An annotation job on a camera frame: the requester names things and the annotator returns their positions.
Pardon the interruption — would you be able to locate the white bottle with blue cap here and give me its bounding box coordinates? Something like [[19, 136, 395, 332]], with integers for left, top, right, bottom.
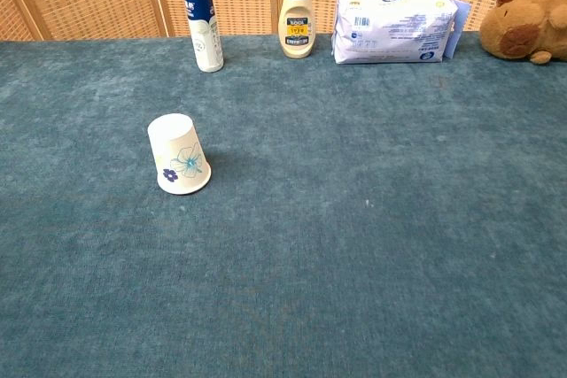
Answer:
[[177, 0, 225, 73]]

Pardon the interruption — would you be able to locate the blue table cloth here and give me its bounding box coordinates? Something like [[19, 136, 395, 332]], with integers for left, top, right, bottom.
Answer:
[[0, 31, 567, 378]]

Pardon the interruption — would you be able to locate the wet wipes pack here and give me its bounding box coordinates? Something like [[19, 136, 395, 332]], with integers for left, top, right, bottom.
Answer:
[[330, 0, 472, 65]]

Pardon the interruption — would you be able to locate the white floral paper cup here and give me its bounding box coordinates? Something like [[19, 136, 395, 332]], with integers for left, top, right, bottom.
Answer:
[[146, 112, 213, 197]]

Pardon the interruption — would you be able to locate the brown capybara plush toy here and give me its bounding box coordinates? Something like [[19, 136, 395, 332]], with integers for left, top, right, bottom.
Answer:
[[479, 0, 567, 66]]

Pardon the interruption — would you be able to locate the cream sauce bottle, clear cap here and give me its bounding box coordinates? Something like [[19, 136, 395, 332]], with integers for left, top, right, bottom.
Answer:
[[278, 0, 316, 59]]

